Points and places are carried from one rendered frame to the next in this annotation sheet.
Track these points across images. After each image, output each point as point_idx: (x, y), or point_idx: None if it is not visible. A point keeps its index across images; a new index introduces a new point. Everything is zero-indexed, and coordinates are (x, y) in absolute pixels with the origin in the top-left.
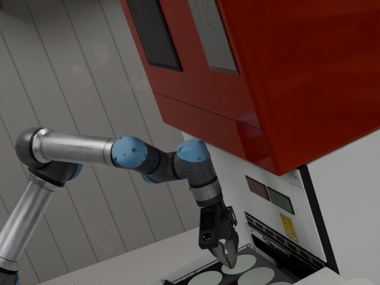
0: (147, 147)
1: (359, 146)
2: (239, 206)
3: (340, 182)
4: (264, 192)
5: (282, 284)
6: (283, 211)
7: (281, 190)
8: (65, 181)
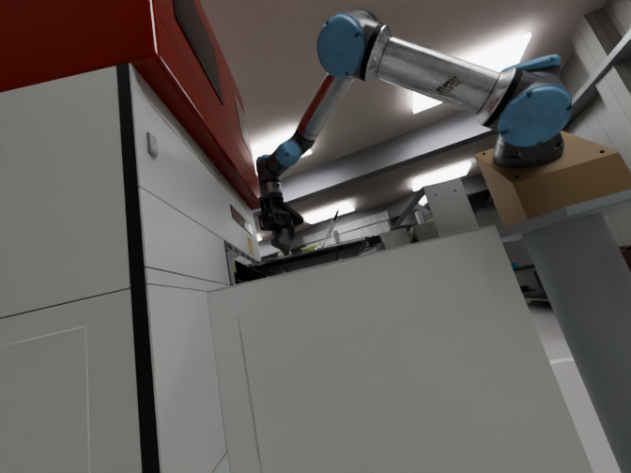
0: None
1: None
2: (220, 234)
3: None
4: (241, 220)
5: None
6: (248, 235)
7: (247, 220)
8: (357, 77)
